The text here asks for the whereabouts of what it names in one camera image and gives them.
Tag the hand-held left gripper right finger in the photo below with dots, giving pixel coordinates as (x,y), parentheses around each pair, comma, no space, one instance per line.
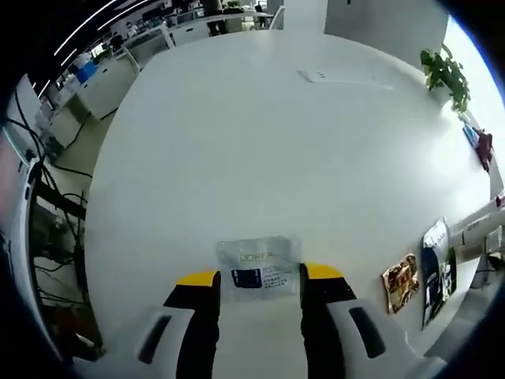
(323,316)

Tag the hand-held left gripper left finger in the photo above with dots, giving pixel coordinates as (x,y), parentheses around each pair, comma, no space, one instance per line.
(197,323)

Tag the small clear skincare sachet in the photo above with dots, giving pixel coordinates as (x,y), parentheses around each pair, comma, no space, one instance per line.
(258,268)

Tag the gold skincare sachet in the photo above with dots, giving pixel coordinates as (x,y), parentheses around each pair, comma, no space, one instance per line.
(400,282)

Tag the black green skincare sachet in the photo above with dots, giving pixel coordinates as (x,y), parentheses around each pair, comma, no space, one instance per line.
(438,276)

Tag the small white skincare tube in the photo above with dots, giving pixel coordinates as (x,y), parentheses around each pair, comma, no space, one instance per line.
(473,245)

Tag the large white skincare tube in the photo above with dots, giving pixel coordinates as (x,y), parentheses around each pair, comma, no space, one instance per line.
(473,217)

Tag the blue storage box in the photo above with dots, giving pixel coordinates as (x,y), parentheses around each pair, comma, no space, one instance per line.
(86,73)

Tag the red cloth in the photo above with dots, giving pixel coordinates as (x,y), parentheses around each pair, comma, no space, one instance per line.
(485,148)

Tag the blue packet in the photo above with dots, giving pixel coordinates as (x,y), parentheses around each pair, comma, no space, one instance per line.
(470,134)

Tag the row of white office desks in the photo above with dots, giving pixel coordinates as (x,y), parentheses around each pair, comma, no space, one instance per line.
(106,87)

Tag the potted green plant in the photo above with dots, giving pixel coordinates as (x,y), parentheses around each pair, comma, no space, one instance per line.
(447,75)

